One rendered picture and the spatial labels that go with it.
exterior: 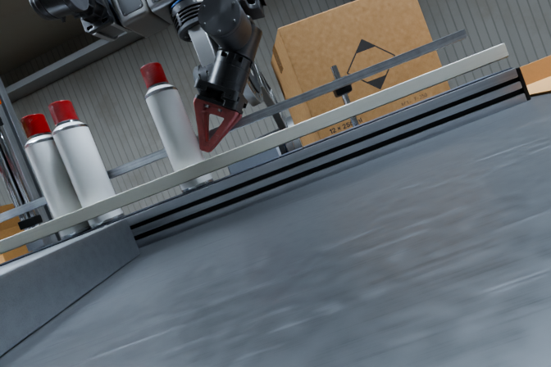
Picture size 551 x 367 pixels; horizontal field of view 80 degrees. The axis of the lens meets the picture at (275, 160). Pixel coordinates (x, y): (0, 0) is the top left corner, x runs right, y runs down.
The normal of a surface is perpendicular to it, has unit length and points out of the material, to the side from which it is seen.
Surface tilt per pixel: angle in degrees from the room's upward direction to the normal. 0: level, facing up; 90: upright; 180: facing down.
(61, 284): 90
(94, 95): 90
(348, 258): 0
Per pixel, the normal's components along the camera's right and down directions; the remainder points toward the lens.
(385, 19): 0.07, 0.00
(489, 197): -0.37, -0.93
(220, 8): -0.18, 0.00
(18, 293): 0.93, -0.36
